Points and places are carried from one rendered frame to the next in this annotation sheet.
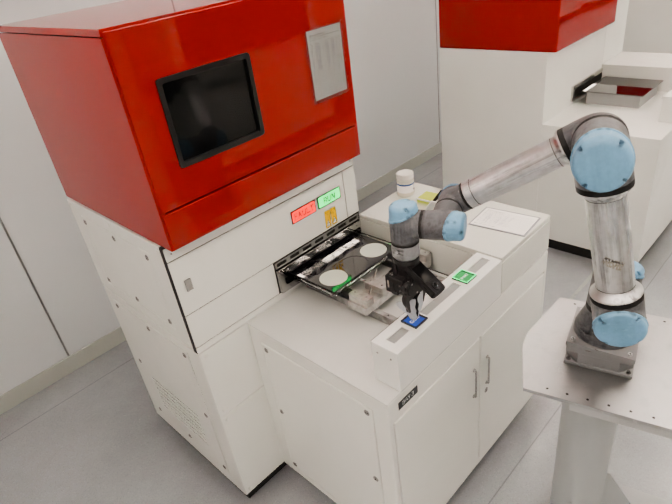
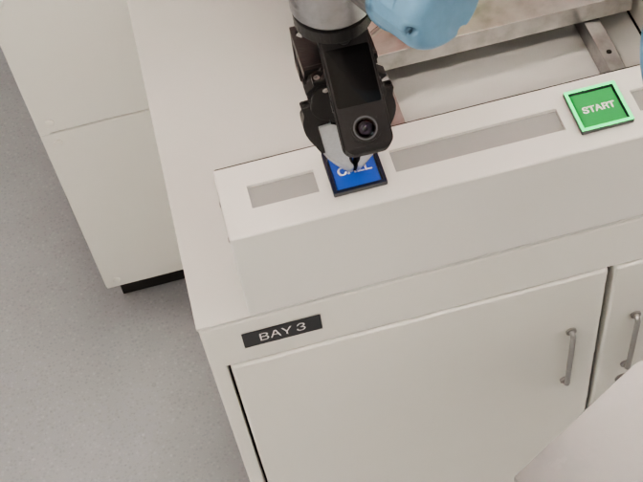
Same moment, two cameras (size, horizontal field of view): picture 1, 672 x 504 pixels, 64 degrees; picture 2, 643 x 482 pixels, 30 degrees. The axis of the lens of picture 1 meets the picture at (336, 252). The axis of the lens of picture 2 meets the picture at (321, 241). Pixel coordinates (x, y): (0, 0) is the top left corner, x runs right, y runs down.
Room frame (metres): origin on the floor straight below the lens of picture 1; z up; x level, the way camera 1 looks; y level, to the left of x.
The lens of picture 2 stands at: (0.56, -0.61, 1.91)
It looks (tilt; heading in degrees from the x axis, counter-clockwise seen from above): 54 degrees down; 36
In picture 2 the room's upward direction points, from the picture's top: 10 degrees counter-clockwise
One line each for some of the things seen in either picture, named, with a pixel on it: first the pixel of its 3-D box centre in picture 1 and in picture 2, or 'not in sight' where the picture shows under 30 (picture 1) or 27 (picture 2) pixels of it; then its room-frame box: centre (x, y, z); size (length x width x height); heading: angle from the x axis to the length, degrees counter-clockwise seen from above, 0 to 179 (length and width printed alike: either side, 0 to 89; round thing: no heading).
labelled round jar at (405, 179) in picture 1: (405, 183); not in sight; (2.04, -0.32, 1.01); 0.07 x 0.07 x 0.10
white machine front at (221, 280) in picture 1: (278, 246); not in sight; (1.65, 0.19, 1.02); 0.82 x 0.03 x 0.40; 132
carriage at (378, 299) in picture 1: (391, 282); (477, 15); (1.56, -0.18, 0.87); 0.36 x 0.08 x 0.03; 132
